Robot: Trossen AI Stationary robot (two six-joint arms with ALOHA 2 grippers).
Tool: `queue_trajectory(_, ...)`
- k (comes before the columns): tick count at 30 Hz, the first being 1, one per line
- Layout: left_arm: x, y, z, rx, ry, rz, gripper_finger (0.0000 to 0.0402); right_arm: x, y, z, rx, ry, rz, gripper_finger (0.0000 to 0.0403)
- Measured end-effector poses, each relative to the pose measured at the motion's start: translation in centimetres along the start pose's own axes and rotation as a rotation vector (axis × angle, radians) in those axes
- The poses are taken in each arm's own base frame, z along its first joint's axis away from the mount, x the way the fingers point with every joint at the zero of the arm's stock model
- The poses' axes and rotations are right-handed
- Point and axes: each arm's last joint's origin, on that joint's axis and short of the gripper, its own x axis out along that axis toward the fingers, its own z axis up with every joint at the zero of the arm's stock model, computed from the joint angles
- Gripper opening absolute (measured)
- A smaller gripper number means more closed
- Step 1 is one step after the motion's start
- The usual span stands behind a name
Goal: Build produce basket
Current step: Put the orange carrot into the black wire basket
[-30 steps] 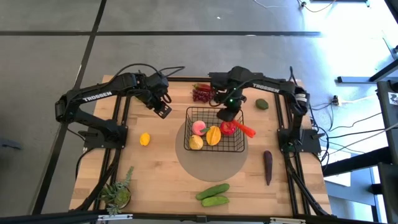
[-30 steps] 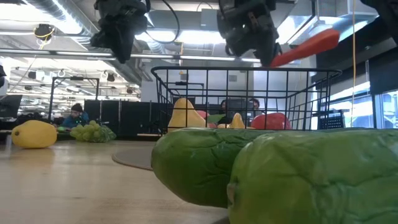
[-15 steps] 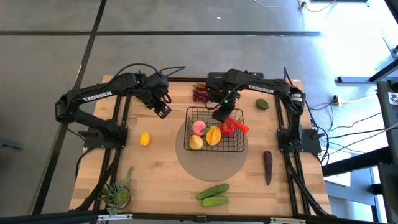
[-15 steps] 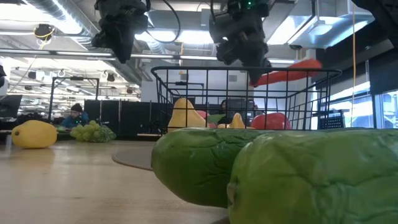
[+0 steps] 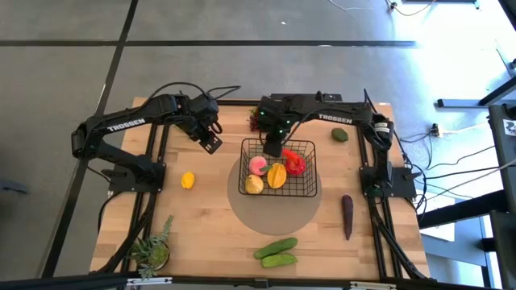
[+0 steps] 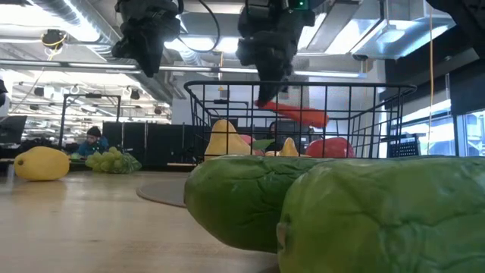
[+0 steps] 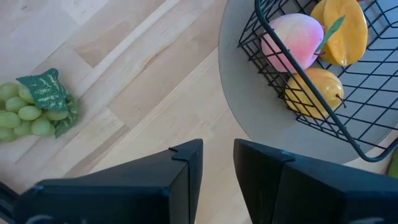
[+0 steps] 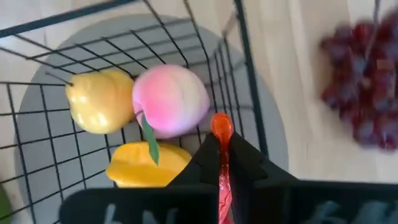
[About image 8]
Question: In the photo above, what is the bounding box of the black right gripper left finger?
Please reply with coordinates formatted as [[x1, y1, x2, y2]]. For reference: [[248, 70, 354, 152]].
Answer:
[[58, 133, 223, 224]]

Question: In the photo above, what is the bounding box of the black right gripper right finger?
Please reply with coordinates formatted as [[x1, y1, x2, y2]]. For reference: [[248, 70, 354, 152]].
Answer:
[[229, 132, 398, 224]]

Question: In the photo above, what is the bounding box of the black wire basket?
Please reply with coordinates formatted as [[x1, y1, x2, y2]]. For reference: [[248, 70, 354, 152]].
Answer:
[[0, 0, 270, 224]]

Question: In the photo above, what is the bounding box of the yellow pear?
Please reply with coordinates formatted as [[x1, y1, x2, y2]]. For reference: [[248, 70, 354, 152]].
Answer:
[[45, 68, 136, 135]]

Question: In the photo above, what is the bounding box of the green cucumber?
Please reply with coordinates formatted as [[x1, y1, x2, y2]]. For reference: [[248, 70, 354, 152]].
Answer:
[[0, 183, 12, 224]]

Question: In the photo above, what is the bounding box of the dark red grapes bunch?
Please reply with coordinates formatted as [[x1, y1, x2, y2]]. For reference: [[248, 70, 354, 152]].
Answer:
[[319, 9, 398, 152]]

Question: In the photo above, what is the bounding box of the red chili pepper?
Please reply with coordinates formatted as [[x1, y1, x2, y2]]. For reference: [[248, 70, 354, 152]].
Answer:
[[210, 112, 235, 224]]

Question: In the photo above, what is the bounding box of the yellow star fruit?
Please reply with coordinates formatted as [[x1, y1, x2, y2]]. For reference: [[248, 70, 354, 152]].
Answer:
[[105, 141, 193, 189]]

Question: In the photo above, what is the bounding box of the pink peach with leaf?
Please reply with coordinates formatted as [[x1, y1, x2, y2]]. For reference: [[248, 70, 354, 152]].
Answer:
[[131, 64, 211, 166]]

